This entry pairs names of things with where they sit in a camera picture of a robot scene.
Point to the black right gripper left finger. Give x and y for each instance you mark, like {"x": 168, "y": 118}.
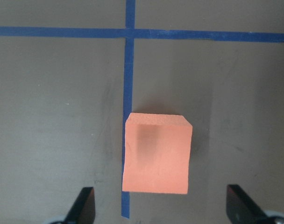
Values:
{"x": 83, "y": 210}

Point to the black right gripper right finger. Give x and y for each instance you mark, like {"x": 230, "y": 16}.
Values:
{"x": 241, "y": 209}

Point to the orange foam cube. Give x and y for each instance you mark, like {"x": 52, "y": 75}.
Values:
{"x": 157, "y": 153}

